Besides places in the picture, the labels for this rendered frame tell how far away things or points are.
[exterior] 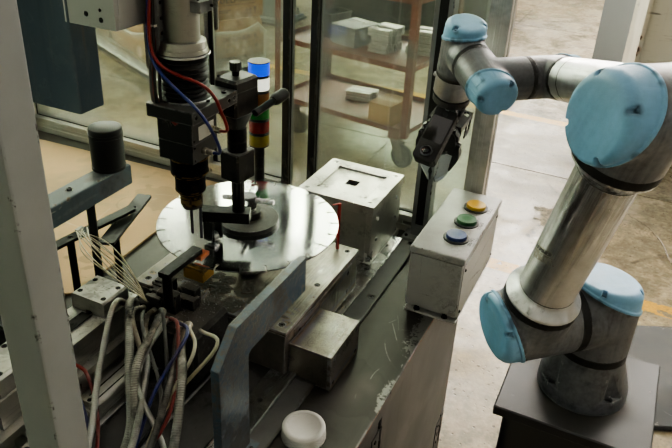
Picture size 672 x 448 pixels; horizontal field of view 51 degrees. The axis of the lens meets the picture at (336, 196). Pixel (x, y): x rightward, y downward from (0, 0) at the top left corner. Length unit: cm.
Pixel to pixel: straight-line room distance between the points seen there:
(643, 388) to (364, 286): 55
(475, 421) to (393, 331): 97
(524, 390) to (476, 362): 121
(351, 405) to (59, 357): 68
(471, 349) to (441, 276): 121
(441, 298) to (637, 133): 66
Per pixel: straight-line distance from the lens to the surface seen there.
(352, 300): 143
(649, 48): 409
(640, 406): 136
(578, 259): 102
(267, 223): 128
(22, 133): 54
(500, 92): 119
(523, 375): 134
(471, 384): 243
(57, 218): 122
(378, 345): 135
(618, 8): 555
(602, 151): 87
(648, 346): 278
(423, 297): 141
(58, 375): 65
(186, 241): 125
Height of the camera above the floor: 160
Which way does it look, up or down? 28 degrees down
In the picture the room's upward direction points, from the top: 3 degrees clockwise
